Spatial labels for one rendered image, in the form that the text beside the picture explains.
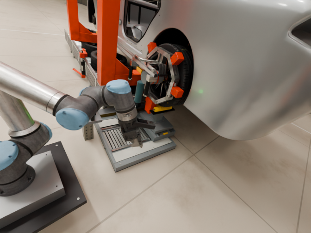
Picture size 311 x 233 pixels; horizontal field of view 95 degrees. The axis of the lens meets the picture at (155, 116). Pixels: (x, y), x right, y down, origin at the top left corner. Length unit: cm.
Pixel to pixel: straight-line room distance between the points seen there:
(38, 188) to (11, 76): 73
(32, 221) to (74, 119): 80
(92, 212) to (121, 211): 23
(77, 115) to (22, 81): 20
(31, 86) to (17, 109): 43
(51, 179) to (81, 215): 44
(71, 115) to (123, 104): 19
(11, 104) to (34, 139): 23
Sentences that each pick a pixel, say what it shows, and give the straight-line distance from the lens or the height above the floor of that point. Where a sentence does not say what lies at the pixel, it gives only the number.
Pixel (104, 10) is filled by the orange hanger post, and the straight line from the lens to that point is 164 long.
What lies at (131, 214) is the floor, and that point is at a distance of 148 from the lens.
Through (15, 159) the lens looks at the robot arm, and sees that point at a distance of 104.
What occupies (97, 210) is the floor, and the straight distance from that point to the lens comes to 149.
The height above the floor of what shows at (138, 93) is 62.
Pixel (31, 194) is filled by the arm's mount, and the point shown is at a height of 40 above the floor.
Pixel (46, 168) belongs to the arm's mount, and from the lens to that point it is 125.
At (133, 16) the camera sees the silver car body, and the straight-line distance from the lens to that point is 399.
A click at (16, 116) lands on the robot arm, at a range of 104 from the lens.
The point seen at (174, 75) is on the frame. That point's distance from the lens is 133.
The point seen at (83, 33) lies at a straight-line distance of 364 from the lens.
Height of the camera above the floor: 140
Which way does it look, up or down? 36 degrees down
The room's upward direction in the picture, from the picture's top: 17 degrees clockwise
